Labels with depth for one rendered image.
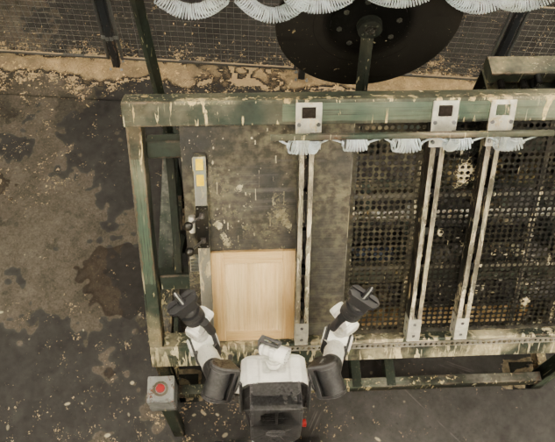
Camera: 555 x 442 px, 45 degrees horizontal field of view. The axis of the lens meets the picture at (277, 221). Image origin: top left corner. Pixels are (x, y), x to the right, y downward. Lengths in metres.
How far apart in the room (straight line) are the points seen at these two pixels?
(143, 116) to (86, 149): 2.35
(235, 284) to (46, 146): 2.36
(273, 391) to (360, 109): 1.12
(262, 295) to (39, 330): 1.74
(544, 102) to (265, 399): 1.56
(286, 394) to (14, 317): 2.26
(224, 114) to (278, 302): 0.96
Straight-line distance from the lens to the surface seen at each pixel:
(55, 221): 4.66
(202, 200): 2.78
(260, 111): 2.57
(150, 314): 3.10
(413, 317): 3.18
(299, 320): 3.09
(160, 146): 2.78
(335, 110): 2.59
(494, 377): 4.14
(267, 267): 2.98
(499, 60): 3.07
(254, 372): 2.68
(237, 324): 3.15
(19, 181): 4.89
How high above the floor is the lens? 3.93
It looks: 61 degrees down
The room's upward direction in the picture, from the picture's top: 4 degrees clockwise
